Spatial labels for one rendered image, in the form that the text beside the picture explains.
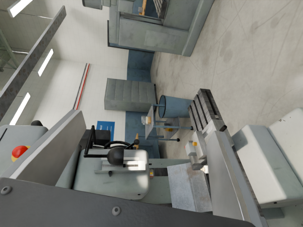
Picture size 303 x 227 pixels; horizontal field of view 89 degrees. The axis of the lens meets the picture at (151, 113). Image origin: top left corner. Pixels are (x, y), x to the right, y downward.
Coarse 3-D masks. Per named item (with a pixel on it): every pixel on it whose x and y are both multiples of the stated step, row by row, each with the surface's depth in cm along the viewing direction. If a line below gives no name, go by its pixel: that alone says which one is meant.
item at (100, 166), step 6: (96, 162) 63; (102, 162) 64; (108, 162) 65; (126, 162) 66; (132, 162) 67; (138, 162) 67; (144, 162) 68; (96, 168) 62; (102, 168) 63; (108, 168) 63; (114, 168) 64; (120, 168) 64; (126, 168) 65; (132, 168) 65; (138, 168) 66; (144, 168) 66
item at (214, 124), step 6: (216, 120) 82; (222, 120) 83; (210, 126) 83; (216, 126) 79; (222, 126) 80; (204, 132) 88; (210, 132) 82; (228, 132) 78; (204, 138) 88; (228, 138) 76; (192, 156) 92; (192, 162) 91; (198, 162) 90; (204, 162) 90; (192, 168) 99; (198, 168) 97
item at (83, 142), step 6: (84, 132) 106; (96, 132) 107; (102, 132) 108; (108, 132) 109; (84, 138) 103; (96, 138) 105; (102, 138) 106; (108, 138) 106; (84, 144) 109; (96, 144) 110; (102, 144) 111
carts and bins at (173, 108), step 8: (168, 96) 305; (152, 104) 306; (160, 104) 311; (168, 104) 292; (176, 104) 297; (184, 104) 302; (152, 112) 298; (160, 112) 332; (168, 112) 295; (176, 112) 299; (184, 112) 304; (144, 120) 330; (152, 120) 293; (168, 120) 365; (176, 120) 314; (152, 128) 292; (168, 128) 331; (176, 128) 311; (184, 128) 299; (192, 128) 302; (168, 136) 357
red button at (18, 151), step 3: (15, 147) 48; (18, 147) 48; (21, 147) 48; (24, 147) 48; (15, 150) 47; (18, 150) 47; (21, 150) 48; (24, 150) 48; (12, 153) 47; (15, 153) 47; (18, 153) 47; (21, 153) 47; (15, 156) 47; (18, 156) 47
